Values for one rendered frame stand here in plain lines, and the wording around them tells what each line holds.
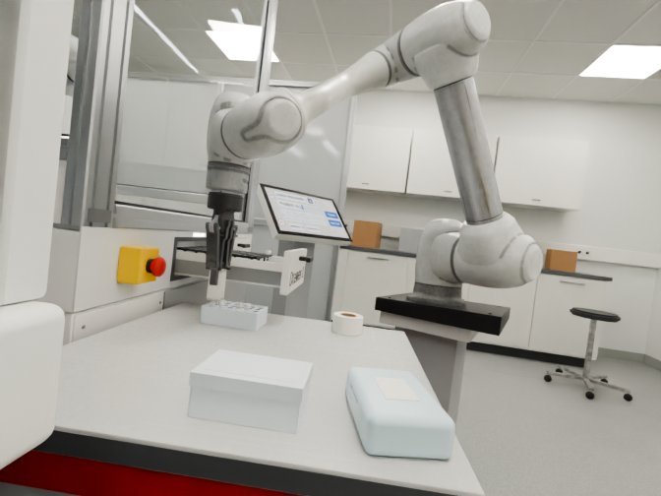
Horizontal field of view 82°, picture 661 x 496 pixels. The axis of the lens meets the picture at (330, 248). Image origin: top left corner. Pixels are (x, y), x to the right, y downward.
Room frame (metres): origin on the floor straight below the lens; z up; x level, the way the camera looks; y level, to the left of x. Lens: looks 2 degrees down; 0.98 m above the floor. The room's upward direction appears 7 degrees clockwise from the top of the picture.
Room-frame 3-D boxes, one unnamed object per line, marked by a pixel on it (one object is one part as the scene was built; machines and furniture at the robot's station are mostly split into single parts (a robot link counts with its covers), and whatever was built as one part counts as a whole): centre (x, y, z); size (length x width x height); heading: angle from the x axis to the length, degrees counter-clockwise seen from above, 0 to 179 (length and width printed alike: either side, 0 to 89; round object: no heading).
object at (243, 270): (1.10, 0.30, 0.86); 0.40 x 0.26 x 0.06; 86
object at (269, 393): (0.45, 0.07, 0.79); 0.13 x 0.09 x 0.05; 85
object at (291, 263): (1.08, 0.09, 0.87); 0.29 x 0.02 x 0.11; 176
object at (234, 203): (0.84, 0.24, 1.00); 0.08 x 0.07 x 0.09; 174
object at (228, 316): (0.85, 0.19, 0.78); 0.12 x 0.08 x 0.04; 84
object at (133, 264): (0.77, 0.38, 0.88); 0.07 x 0.05 x 0.07; 176
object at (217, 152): (0.83, 0.23, 1.18); 0.13 x 0.11 x 0.16; 36
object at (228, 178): (0.84, 0.24, 1.07); 0.09 x 0.09 x 0.06
